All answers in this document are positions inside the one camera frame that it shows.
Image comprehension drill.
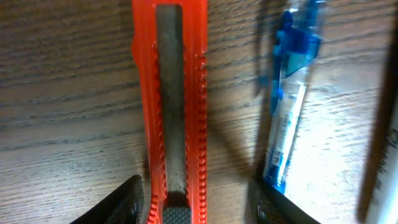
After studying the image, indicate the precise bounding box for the black white marker pen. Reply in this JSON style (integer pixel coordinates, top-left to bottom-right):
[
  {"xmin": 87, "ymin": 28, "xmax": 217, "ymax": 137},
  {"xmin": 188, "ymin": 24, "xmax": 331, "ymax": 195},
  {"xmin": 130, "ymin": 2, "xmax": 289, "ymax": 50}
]
[{"xmin": 356, "ymin": 6, "xmax": 397, "ymax": 223}]

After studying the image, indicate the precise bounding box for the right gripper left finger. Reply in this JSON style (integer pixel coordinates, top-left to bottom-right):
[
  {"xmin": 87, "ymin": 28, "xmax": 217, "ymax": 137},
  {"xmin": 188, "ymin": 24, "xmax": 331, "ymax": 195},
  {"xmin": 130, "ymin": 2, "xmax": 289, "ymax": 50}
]
[{"xmin": 72, "ymin": 175, "xmax": 144, "ymax": 224}]

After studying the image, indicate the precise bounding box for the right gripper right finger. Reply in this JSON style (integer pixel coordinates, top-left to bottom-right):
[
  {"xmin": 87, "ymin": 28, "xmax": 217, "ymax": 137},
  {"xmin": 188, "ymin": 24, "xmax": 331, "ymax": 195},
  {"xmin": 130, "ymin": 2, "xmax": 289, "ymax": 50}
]
[{"xmin": 248, "ymin": 178, "xmax": 320, "ymax": 224}]

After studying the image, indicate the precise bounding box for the orange utility knife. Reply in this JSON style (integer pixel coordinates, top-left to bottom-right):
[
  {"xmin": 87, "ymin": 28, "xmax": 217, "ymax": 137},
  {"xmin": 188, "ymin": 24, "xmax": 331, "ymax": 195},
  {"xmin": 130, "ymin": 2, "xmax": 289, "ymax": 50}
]
[{"xmin": 132, "ymin": 0, "xmax": 208, "ymax": 224}]

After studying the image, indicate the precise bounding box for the blue ballpoint pen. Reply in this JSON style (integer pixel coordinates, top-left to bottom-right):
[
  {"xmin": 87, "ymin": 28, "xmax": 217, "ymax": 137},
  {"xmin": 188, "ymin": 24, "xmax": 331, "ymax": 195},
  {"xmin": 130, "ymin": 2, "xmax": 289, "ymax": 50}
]
[{"xmin": 262, "ymin": 0, "xmax": 327, "ymax": 193}]

